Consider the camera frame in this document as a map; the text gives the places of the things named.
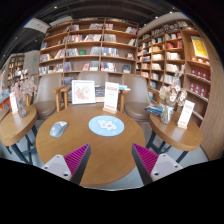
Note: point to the vase with pink flowers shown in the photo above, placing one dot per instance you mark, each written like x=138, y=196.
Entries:
x=21, y=89

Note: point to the brown padded middle armchair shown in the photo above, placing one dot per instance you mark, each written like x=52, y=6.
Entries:
x=99, y=78

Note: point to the white sign on wooden stand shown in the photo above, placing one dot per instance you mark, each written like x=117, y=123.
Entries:
x=111, y=97

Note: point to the round wooden table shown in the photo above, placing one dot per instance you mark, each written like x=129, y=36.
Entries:
x=186, y=140
x=13, y=128
x=111, y=157

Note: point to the glass vase with dried flowers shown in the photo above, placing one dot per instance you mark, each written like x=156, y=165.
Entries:
x=173, y=95

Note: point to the white card sign left table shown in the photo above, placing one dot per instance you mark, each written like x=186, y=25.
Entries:
x=13, y=103

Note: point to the round blue mouse pad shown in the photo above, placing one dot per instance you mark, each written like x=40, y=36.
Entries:
x=105, y=125

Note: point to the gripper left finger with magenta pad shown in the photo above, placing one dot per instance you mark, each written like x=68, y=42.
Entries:
x=70, y=167

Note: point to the brown padded left armchair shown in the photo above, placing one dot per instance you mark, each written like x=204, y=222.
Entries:
x=48, y=99

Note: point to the wooden bookshelf wall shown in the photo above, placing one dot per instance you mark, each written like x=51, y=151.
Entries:
x=90, y=44
x=166, y=49

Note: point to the white card sign table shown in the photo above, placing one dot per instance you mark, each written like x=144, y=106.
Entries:
x=13, y=103
x=185, y=114

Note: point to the brown padded armchair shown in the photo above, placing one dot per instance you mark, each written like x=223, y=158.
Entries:
x=137, y=99
x=99, y=78
x=48, y=99

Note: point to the wooden bookshelf centre wall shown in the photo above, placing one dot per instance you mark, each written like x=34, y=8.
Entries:
x=90, y=44

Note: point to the brown padded right armchair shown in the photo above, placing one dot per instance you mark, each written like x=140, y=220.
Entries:
x=137, y=99

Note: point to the round wooden left side table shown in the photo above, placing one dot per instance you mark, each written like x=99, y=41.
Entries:
x=13, y=128

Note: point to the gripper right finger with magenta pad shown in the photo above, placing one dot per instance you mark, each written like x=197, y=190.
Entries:
x=152, y=166

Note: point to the grey computer mouse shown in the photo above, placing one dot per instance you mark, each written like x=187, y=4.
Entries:
x=58, y=128

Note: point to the round wooden centre table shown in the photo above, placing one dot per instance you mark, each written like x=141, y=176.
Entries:
x=111, y=157

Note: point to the white card sign right table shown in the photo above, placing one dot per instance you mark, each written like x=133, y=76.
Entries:
x=185, y=114

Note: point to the stack of books on chair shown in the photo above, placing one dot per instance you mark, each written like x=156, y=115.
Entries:
x=155, y=109

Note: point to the white framed floral picture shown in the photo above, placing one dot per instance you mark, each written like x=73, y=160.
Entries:
x=83, y=92

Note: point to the wooden bookshelf right wall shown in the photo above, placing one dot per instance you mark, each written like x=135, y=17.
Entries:
x=166, y=49

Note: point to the round wooden right side table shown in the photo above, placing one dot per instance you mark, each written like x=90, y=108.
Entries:
x=186, y=140

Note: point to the yellow framed poster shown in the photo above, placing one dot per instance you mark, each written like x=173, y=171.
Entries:
x=199, y=47

